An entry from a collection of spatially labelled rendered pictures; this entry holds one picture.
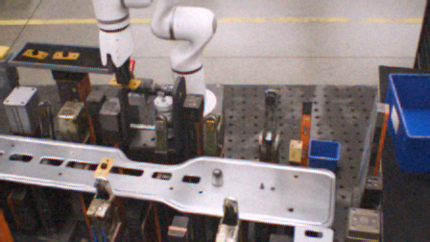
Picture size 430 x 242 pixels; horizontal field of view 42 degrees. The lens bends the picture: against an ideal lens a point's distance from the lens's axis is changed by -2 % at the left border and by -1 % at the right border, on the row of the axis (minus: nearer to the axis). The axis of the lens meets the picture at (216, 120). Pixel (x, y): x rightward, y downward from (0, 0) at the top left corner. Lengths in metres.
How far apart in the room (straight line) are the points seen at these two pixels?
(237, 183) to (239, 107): 0.82
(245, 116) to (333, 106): 0.37
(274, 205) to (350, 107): 0.97
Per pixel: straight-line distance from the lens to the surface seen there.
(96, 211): 1.53
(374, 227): 1.47
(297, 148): 1.64
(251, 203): 1.57
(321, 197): 1.60
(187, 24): 1.98
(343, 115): 2.38
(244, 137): 2.24
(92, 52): 1.95
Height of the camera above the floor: 2.13
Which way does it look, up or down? 38 degrees down
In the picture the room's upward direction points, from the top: 2 degrees counter-clockwise
